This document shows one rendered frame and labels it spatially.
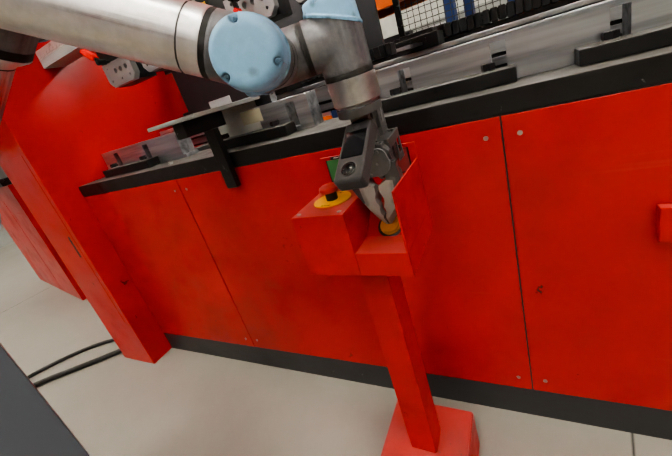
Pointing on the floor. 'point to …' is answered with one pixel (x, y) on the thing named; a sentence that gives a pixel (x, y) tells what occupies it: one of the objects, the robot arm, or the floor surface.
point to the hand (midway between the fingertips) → (387, 219)
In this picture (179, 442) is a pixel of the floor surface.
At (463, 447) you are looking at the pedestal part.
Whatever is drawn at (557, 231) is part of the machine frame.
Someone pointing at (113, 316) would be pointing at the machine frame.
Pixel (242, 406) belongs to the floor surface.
